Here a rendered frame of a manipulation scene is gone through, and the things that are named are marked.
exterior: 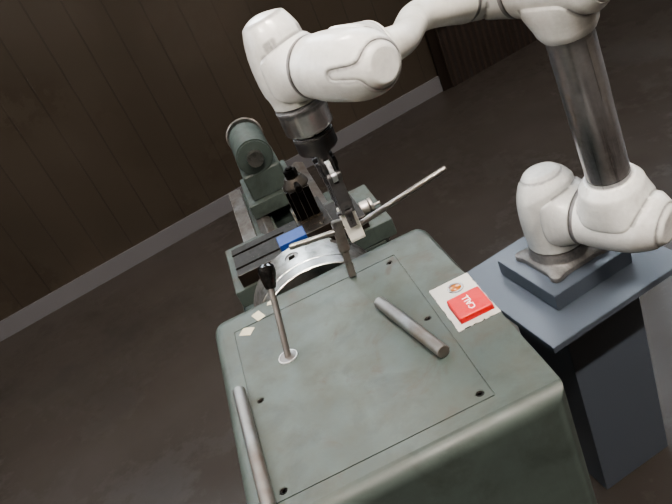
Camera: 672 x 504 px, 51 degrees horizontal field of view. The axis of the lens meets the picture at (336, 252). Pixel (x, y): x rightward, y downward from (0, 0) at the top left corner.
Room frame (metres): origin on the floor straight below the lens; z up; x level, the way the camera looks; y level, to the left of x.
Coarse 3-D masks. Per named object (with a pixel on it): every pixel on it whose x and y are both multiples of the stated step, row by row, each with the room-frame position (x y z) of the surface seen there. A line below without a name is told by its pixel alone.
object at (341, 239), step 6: (336, 222) 1.18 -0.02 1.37; (336, 228) 1.18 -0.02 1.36; (342, 228) 1.18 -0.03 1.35; (336, 234) 1.18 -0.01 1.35; (342, 234) 1.18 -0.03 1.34; (336, 240) 1.18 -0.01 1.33; (342, 240) 1.17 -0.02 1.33; (342, 246) 1.17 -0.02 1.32; (348, 246) 1.17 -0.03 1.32; (342, 252) 1.17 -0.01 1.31; (348, 252) 1.17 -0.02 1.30; (348, 258) 1.17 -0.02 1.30; (348, 264) 1.16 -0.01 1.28; (348, 270) 1.16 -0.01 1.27; (354, 270) 1.16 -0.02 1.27
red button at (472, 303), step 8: (472, 288) 0.96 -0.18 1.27; (456, 296) 0.95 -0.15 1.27; (464, 296) 0.95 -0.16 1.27; (472, 296) 0.94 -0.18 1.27; (480, 296) 0.93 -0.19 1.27; (448, 304) 0.95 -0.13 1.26; (456, 304) 0.94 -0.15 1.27; (464, 304) 0.93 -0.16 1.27; (472, 304) 0.92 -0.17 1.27; (480, 304) 0.91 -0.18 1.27; (488, 304) 0.90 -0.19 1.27; (456, 312) 0.92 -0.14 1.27; (464, 312) 0.91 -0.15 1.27; (472, 312) 0.90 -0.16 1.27; (480, 312) 0.90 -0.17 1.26; (464, 320) 0.90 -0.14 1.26
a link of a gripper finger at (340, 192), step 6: (330, 180) 1.13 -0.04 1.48; (342, 180) 1.13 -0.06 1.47; (330, 186) 1.15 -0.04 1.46; (336, 186) 1.14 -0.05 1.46; (342, 186) 1.14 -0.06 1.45; (336, 192) 1.14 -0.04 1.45; (342, 192) 1.14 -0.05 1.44; (336, 198) 1.14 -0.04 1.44; (342, 198) 1.14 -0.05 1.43; (348, 198) 1.14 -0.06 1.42; (342, 204) 1.14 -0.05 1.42; (348, 204) 1.14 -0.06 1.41; (342, 210) 1.14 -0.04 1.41
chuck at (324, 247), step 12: (324, 240) 1.40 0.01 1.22; (288, 252) 1.40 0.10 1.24; (300, 252) 1.37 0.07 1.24; (312, 252) 1.35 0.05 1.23; (324, 252) 1.34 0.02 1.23; (336, 252) 1.34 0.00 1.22; (360, 252) 1.38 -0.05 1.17; (276, 264) 1.38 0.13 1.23; (288, 264) 1.35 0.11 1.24; (276, 276) 1.34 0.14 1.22; (264, 288) 1.35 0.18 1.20; (264, 300) 1.32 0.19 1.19
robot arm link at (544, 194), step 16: (528, 176) 1.54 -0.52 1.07; (544, 176) 1.50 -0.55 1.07; (560, 176) 1.48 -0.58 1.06; (576, 176) 1.52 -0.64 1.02; (528, 192) 1.50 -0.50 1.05; (544, 192) 1.47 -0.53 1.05; (560, 192) 1.46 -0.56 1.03; (528, 208) 1.50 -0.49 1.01; (544, 208) 1.47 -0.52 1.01; (560, 208) 1.44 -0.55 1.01; (528, 224) 1.51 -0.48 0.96; (544, 224) 1.47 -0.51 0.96; (560, 224) 1.43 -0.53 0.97; (528, 240) 1.53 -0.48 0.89; (544, 240) 1.48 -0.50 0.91; (560, 240) 1.44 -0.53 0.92
